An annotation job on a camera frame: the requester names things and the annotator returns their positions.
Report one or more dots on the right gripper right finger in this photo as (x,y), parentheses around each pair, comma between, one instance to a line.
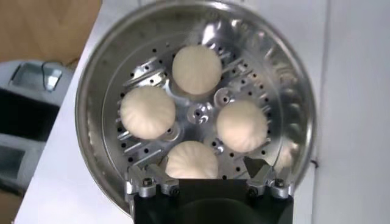
(262,176)

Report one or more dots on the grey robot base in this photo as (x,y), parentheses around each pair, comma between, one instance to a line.
(27,121)

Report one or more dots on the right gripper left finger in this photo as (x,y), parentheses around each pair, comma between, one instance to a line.
(161,182)

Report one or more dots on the white steamed baozi bun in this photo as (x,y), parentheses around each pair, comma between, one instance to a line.
(196,70)
(147,112)
(192,161)
(242,126)

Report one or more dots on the perforated steel steamer basket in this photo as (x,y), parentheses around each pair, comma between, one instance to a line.
(100,91)

